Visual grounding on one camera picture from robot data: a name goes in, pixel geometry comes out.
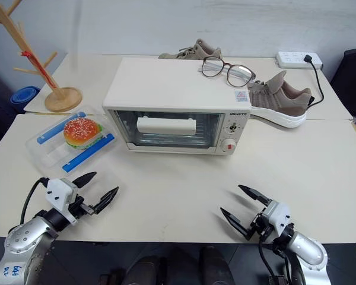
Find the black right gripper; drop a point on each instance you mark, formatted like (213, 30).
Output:
(259, 225)

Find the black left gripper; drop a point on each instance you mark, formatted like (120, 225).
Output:
(77, 207)

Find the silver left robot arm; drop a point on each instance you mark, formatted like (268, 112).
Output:
(20, 237)

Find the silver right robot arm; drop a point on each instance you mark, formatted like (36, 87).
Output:
(307, 249)

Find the cream oven knob red mark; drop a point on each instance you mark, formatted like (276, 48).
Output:
(229, 145)

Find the cream toaster oven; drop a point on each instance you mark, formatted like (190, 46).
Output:
(166, 83)

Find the toy hamburger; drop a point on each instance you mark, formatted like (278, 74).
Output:
(81, 130)

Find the clear plastic box blue clips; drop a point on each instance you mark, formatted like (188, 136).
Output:
(47, 148)

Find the wooden mug tree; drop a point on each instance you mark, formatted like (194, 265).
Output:
(62, 99)

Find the beige sneaker white sole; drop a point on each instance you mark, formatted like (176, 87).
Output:
(279, 101)
(201, 50)

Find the blue rolled mat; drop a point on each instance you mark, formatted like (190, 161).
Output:
(23, 95)

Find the white power strip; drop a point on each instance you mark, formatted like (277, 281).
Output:
(290, 59)

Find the black chair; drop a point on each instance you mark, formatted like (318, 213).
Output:
(354, 83)

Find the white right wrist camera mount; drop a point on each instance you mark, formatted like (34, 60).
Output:
(279, 212)

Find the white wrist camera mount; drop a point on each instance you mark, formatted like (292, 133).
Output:
(59, 191)
(279, 212)

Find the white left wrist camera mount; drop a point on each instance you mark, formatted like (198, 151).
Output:
(59, 191)

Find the brown frame eyeglasses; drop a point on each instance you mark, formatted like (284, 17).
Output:
(240, 74)

